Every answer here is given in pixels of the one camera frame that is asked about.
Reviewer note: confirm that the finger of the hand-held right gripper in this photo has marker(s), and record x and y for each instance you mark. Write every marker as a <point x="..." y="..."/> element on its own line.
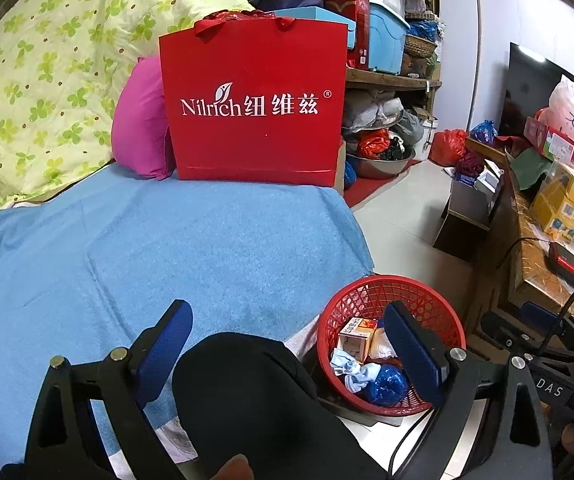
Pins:
<point x="542" y="315"/>
<point x="502" y="327"/>

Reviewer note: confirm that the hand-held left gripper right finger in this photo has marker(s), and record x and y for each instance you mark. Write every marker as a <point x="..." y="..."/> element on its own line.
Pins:
<point x="412" y="350"/>

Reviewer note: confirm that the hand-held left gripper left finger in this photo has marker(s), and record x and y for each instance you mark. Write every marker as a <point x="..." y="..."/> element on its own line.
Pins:
<point x="162" y="360"/>

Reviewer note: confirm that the white plastic film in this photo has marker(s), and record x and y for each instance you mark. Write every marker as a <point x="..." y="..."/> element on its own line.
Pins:
<point x="382" y="345"/>

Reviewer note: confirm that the blue plastic bag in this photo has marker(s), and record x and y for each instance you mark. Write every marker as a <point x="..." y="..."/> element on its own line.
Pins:
<point x="484" y="132"/>
<point x="387" y="385"/>

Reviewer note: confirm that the white tissue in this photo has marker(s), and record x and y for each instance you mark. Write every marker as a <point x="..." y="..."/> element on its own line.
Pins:
<point x="362" y="377"/>

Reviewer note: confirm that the red white gold carton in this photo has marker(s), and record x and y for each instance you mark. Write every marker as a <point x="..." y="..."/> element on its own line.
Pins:
<point x="354" y="337"/>

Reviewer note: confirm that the red plastic mesh basket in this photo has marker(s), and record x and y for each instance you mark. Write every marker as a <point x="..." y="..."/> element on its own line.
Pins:
<point x="367" y="300"/>

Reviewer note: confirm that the person's left hand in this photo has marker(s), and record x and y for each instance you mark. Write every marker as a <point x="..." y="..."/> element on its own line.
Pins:
<point x="234" y="467"/>

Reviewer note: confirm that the wooden side table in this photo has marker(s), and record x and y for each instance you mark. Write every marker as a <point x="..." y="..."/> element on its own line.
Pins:
<point x="532" y="270"/>

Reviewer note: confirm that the red black device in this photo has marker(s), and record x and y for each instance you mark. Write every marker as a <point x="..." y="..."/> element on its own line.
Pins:
<point x="567" y="260"/>

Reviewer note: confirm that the pale pink bed sheet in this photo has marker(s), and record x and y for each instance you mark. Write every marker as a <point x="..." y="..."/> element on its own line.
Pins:
<point x="174" y="435"/>

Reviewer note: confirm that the person's black trouser leg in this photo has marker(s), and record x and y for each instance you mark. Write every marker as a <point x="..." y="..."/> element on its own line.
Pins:
<point x="257" y="400"/>

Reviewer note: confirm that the blue blanket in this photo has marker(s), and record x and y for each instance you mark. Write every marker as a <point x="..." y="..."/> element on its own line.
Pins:
<point x="167" y="250"/>

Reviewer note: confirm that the small dark stool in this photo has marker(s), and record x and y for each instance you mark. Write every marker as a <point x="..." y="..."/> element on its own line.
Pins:
<point x="462" y="220"/>

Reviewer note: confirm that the yellow cardboard cartons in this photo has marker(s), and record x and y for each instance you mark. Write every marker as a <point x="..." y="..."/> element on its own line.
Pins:
<point x="567" y="200"/>

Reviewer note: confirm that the green cloth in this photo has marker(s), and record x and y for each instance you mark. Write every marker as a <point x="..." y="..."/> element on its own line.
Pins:
<point x="529" y="167"/>

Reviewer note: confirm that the red floor mat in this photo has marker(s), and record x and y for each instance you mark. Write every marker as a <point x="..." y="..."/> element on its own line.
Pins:
<point x="367" y="190"/>

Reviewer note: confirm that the pink white carton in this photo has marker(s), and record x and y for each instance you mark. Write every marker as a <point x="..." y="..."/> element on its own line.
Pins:
<point x="542" y="132"/>

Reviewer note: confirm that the metal basin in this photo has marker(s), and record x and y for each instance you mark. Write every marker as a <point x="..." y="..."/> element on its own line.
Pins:
<point x="382" y="167"/>

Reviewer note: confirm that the tied red plastic bag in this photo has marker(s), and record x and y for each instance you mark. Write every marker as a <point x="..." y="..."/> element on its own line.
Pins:
<point x="447" y="147"/>

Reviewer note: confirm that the tied blue plastic bag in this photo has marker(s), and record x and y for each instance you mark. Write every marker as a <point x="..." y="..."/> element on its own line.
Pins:
<point x="484" y="132"/>

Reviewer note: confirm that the black television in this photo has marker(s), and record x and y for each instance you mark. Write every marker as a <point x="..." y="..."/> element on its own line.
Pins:
<point x="527" y="90"/>

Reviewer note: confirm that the magenta pillow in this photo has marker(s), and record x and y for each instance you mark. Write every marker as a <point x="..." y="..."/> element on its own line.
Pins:
<point x="139" y="125"/>

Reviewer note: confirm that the red paper bag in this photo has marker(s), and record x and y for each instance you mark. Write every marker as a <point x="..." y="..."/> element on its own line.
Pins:
<point x="252" y="135"/>

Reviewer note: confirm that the grey cloth bundle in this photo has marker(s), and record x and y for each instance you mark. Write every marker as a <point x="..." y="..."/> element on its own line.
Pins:
<point x="367" y="110"/>

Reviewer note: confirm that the wooden shelf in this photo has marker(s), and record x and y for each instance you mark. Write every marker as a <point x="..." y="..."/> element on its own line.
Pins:
<point x="392" y="80"/>

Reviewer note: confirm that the woven basket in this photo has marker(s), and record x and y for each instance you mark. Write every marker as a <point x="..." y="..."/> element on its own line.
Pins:
<point x="419" y="45"/>

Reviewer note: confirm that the green clover print quilt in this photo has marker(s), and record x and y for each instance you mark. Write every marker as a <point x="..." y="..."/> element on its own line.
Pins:
<point x="42" y="85"/>

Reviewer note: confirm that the blue plastic storage bin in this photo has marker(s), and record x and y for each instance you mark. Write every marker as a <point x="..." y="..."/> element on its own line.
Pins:
<point x="387" y="40"/>

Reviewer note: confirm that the red gift box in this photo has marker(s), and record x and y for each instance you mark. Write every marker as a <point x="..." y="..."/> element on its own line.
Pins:
<point x="357" y="10"/>

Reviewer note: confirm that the light blue box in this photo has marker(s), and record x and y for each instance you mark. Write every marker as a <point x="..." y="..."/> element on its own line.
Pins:
<point x="327" y="15"/>

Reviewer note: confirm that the grey wall pipe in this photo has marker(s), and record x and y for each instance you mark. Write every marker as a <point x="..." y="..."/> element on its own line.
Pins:
<point x="475" y="60"/>

